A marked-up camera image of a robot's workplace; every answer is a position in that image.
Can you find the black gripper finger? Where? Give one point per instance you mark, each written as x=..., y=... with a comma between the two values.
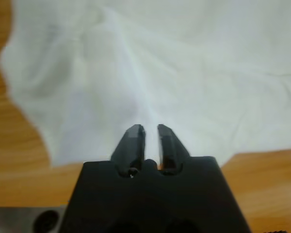
x=131, y=150
x=169, y=153

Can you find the white t-shirt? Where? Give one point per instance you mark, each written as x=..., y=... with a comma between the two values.
x=160, y=72

